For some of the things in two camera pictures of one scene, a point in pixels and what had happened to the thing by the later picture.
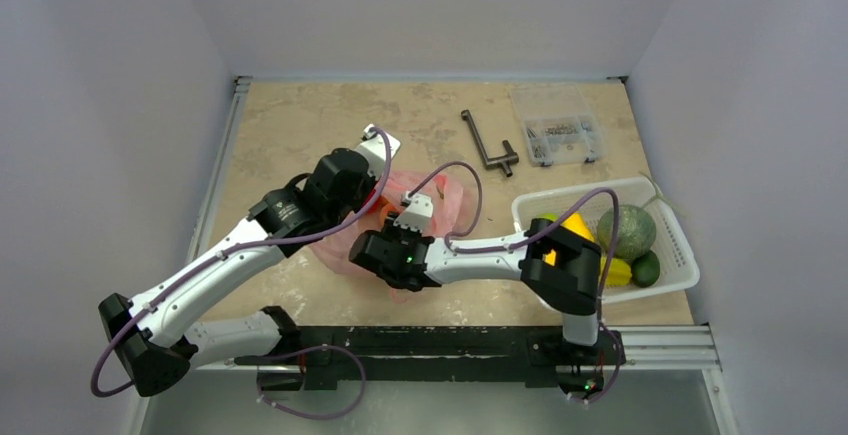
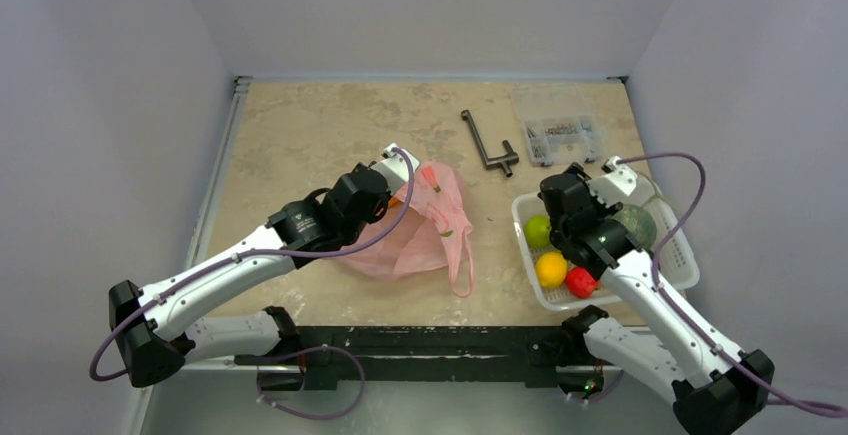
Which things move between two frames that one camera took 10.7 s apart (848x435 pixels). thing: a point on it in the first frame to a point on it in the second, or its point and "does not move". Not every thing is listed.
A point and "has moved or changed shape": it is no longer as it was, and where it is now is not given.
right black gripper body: x=382 y=225 to x=556 y=196
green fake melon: x=636 y=231 does not move
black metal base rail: x=445 y=353 does not move
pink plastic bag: x=402 y=295 has moved or changed shape
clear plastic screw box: x=559 y=126 does not move
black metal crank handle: x=504 y=161 does not move
